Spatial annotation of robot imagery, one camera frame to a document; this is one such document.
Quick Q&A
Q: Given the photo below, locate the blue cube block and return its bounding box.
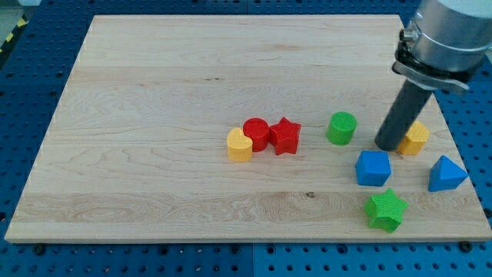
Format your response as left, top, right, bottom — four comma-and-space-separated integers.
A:
355, 150, 392, 187

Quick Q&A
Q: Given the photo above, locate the green star block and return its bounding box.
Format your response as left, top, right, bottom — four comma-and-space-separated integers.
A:
364, 189, 408, 233

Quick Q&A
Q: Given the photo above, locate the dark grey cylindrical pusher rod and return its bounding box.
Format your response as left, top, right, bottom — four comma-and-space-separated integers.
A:
374, 79, 433, 152

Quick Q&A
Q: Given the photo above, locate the blue triangle block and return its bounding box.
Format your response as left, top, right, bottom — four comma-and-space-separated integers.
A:
428, 155, 468, 192

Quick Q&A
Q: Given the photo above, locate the green cylinder block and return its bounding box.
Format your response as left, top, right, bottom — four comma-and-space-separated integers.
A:
326, 112, 357, 145

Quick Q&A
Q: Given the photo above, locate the light wooden board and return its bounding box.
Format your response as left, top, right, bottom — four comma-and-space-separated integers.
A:
5, 15, 491, 244

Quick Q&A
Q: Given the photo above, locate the red cylinder block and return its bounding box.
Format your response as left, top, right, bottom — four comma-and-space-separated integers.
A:
243, 118, 270, 152

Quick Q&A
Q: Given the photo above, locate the yellow hexagon block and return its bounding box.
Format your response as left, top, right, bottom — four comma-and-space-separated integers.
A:
397, 122, 430, 155

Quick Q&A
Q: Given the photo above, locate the yellow heart block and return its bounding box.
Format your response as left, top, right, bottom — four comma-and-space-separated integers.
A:
226, 128, 253, 162

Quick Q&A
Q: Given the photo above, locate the red star block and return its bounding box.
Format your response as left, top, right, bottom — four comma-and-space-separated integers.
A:
269, 117, 301, 155

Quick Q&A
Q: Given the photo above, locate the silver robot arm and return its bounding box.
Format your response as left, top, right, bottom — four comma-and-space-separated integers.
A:
374, 0, 491, 151

